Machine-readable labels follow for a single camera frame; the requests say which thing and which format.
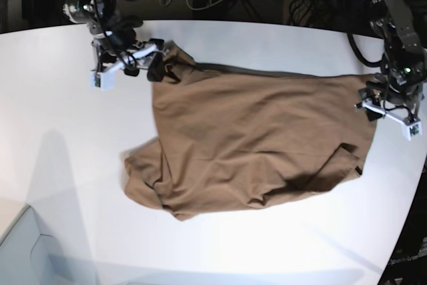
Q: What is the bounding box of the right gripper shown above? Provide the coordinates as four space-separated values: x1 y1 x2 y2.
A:
91 38 180 82

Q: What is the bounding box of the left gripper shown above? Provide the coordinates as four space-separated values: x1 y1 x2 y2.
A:
355 87 422 128

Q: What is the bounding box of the brown t-shirt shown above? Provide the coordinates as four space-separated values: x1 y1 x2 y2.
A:
124 43 376 221

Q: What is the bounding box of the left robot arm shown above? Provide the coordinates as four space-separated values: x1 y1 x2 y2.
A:
347 0 426 137

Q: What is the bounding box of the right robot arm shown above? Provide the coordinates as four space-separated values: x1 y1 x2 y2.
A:
63 0 178 90

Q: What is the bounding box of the white bin at corner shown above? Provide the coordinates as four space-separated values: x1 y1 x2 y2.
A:
1 206 60 285

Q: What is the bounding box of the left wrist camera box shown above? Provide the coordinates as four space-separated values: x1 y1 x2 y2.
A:
402 121 422 141

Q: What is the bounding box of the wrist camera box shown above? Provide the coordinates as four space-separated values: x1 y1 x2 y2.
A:
402 121 422 141
89 71 115 91

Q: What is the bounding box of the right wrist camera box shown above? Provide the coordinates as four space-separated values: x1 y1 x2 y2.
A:
89 71 115 91

